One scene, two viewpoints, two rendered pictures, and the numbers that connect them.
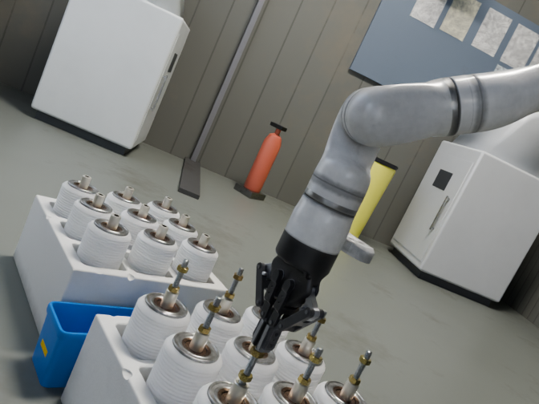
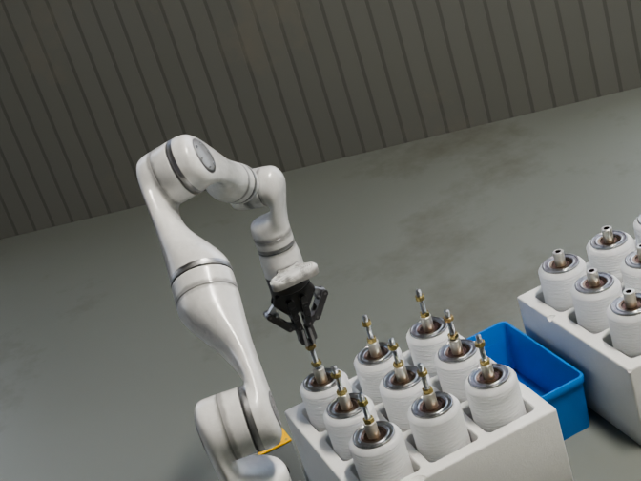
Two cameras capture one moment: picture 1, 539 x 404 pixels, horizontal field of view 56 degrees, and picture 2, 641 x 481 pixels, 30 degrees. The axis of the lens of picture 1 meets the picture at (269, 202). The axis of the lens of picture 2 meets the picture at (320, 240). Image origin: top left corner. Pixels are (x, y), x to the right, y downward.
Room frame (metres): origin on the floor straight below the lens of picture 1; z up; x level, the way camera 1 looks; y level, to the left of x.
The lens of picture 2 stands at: (1.53, -1.82, 1.44)
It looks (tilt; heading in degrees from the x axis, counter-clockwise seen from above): 25 degrees down; 115
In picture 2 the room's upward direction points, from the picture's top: 18 degrees counter-clockwise
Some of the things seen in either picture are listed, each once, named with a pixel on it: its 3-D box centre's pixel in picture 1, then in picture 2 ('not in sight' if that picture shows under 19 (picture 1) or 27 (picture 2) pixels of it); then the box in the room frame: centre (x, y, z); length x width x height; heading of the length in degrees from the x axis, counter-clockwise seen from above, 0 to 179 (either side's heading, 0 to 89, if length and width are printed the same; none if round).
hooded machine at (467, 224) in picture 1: (480, 195); not in sight; (3.71, -1.35, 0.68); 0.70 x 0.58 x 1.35; 103
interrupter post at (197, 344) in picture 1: (199, 340); (374, 348); (0.72, 0.01, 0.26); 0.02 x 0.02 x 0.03
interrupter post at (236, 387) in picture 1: (237, 393); (320, 374); (0.63, -0.07, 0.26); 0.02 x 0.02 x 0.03
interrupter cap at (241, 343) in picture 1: (254, 350); (403, 378); (0.80, -0.08, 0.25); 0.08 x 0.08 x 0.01
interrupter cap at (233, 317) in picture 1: (221, 311); (457, 351); (0.89, -0.01, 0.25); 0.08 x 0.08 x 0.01
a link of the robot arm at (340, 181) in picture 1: (355, 147); (268, 207); (0.64, -0.07, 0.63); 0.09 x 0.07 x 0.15; 5
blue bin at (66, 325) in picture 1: (117, 346); (527, 381); (0.95, 0.16, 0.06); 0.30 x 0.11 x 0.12; 131
